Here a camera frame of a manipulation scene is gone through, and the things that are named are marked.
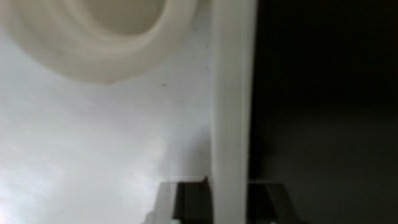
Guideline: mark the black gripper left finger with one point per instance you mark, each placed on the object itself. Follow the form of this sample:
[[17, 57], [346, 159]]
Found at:
[[183, 204]]

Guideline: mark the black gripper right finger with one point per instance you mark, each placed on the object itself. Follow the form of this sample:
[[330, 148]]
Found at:
[[270, 209]]

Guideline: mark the white square tabletop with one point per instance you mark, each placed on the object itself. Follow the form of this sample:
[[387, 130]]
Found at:
[[124, 106]]

